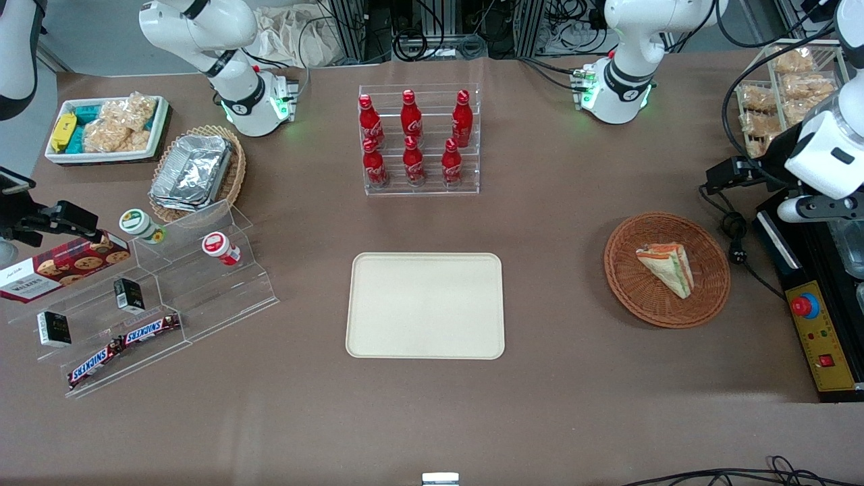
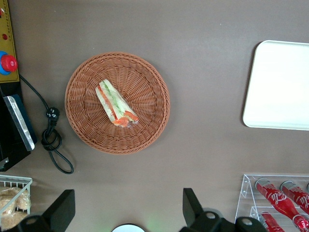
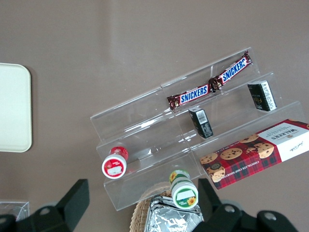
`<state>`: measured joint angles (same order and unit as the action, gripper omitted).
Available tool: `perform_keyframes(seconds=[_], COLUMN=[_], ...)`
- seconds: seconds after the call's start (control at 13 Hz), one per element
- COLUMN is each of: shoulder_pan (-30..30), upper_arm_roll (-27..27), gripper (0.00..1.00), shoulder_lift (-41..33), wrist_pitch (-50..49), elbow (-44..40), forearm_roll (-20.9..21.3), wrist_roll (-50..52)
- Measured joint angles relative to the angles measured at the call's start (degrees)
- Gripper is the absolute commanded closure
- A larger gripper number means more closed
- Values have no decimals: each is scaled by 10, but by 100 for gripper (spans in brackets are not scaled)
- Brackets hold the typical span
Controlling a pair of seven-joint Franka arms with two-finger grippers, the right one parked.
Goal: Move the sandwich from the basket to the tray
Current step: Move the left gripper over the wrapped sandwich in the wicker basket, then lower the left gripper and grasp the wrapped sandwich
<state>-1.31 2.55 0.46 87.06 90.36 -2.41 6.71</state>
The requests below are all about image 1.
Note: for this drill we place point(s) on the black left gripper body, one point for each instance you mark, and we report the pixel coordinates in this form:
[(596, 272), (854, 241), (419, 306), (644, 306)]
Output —
[(771, 157)]

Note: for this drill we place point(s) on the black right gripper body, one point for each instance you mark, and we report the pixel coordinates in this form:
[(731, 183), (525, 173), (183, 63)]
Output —
[(27, 223)]

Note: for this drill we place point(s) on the triangular sandwich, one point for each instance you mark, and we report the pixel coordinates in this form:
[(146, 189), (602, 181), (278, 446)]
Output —
[(668, 266)]

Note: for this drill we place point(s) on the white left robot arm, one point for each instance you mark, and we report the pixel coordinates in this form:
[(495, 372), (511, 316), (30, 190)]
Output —
[(628, 54)]

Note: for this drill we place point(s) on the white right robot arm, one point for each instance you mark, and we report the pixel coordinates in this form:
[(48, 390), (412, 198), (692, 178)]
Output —
[(202, 27)]

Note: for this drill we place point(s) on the round brown wicker basket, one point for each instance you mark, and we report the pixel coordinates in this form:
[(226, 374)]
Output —
[(631, 283)]

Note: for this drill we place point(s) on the oval tan wicker basket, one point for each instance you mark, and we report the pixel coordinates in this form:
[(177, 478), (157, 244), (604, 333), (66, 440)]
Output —
[(235, 175)]

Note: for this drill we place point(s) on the beige rectangular tray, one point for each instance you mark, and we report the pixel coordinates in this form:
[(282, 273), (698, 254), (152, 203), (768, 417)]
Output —
[(425, 305)]

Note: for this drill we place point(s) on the clear acrylic cracker shelf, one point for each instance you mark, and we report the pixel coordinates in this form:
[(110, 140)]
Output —
[(742, 128)]

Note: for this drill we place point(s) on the bagged cracker pack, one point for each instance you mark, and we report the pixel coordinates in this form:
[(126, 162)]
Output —
[(759, 125), (800, 111), (757, 98), (808, 86), (793, 62)]

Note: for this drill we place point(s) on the red tartan cookie box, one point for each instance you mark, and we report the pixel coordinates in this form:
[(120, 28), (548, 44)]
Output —
[(61, 266)]

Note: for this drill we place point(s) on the green lidded yogurt cup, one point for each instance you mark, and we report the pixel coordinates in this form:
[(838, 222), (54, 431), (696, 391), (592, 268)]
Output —
[(138, 224)]

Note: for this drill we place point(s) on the white rectangular snack bin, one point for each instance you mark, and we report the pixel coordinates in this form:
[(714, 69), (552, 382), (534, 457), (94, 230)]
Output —
[(101, 156)]

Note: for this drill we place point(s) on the yellow snack packet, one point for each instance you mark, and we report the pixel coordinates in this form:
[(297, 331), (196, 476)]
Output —
[(63, 131)]

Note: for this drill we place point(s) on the small black box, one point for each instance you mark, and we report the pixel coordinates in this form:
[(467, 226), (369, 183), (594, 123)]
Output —
[(128, 295), (54, 329)]

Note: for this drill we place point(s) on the bagged rice crackers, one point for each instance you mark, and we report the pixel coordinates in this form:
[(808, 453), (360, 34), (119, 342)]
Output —
[(118, 128)]

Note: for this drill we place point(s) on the teal snack packet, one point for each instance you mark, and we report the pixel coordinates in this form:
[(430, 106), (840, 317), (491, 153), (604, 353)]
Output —
[(86, 115)]

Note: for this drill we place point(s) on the clear plastic container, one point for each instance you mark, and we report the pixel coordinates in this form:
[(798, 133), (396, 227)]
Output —
[(849, 250)]

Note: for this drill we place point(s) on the stacked aluminium foil containers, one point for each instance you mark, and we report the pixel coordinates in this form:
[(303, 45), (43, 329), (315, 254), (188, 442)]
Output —
[(192, 172)]

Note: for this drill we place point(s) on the snickers chocolate bar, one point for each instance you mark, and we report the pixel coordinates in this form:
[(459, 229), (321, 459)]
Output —
[(94, 364), (150, 329)]

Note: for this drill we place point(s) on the red emergency stop button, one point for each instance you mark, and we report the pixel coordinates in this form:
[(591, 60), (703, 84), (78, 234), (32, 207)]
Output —
[(803, 306)]

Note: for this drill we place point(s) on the red lidded yogurt cup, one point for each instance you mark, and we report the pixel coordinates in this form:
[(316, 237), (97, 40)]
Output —
[(218, 246)]

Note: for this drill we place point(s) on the clear acrylic step shelf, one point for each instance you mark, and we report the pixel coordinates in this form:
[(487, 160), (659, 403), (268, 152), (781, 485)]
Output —
[(202, 297)]

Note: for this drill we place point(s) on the black and yellow control box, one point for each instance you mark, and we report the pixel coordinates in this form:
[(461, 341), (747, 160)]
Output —
[(823, 351)]

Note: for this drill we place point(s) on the red cola bottle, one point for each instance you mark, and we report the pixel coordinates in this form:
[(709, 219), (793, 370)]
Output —
[(370, 125), (462, 121), (451, 165), (374, 169), (414, 165), (411, 118)]

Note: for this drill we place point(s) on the clear acrylic bottle rack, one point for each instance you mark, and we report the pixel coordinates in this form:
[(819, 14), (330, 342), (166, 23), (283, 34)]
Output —
[(432, 190)]

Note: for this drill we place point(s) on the aluminium frame post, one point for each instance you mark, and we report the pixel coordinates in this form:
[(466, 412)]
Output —
[(351, 27), (530, 23)]

